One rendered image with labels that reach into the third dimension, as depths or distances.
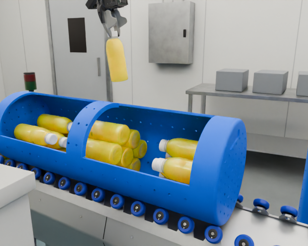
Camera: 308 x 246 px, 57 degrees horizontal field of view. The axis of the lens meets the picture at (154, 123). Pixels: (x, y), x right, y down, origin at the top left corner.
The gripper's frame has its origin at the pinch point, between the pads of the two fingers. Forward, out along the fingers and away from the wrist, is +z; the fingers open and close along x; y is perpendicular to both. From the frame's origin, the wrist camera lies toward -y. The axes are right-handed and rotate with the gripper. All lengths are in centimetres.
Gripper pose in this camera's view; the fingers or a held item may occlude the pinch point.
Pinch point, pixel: (112, 33)
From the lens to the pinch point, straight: 111.5
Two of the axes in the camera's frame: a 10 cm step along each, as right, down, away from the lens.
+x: 4.9, -3.4, 8.0
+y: 8.5, -0.2, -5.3
